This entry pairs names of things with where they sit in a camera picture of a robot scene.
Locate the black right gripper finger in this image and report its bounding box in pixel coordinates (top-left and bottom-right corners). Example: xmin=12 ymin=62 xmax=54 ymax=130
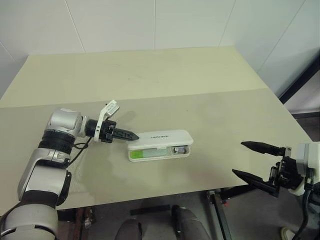
xmin=240 ymin=141 xmax=286 ymax=157
xmin=231 ymin=169 xmax=280 ymax=198

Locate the small dark rounded shape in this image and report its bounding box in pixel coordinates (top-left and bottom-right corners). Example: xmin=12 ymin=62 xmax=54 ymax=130
xmin=114 ymin=218 xmax=143 ymax=240

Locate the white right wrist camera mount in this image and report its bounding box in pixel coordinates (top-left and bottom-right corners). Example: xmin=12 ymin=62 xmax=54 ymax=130
xmin=289 ymin=142 xmax=320 ymax=196

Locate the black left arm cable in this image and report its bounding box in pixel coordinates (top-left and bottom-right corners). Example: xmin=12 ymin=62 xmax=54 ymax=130
xmin=65 ymin=135 xmax=93 ymax=168

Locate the white shoe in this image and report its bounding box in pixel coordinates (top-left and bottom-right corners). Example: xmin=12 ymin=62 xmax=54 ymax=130
xmin=281 ymin=226 xmax=298 ymax=240

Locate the black metal door frame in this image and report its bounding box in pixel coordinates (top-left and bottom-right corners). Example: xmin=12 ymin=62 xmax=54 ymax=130
xmin=278 ymin=53 xmax=320 ymax=120

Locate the white pencil case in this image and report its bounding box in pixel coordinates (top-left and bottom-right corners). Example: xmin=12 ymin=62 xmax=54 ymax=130
xmin=127 ymin=129 xmax=194 ymax=163

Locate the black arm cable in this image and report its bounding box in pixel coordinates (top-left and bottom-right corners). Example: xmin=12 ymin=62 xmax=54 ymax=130
xmin=65 ymin=135 xmax=93 ymax=168
xmin=292 ymin=169 xmax=316 ymax=240

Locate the green marker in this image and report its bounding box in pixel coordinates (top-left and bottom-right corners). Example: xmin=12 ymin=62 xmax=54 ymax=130
xmin=129 ymin=149 xmax=168 ymax=160

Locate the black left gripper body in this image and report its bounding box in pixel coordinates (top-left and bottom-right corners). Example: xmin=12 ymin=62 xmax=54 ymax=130
xmin=99 ymin=121 xmax=118 ymax=144

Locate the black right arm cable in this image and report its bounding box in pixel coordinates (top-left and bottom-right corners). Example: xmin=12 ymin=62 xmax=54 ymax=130
xmin=292 ymin=169 xmax=316 ymax=240

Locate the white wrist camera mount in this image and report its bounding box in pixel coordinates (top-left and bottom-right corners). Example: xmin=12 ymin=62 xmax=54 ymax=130
xmin=94 ymin=99 xmax=120 ymax=144
xmin=289 ymin=142 xmax=320 ymax=196

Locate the rusty brown metal leg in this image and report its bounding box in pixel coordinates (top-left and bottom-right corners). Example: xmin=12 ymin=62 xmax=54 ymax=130
xmin=74 ymin=207 xmax=97 ymax=230

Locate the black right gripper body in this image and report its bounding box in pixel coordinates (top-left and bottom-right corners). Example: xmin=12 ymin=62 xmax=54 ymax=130
xmin=268 ymin=146 xmax=303 ymax=191

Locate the black metal table frame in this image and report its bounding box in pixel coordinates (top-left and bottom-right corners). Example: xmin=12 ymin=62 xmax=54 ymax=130
xmin=206 ymin=184 xmax=251 ymax=240

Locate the large dark rounded shape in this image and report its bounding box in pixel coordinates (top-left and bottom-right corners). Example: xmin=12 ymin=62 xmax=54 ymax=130
xmin=171 ymin=205 xmax=213 ymax=240

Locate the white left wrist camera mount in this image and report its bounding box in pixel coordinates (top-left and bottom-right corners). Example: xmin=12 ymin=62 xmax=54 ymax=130
xmin=94 ymin=99 xmax=120 ymax=144

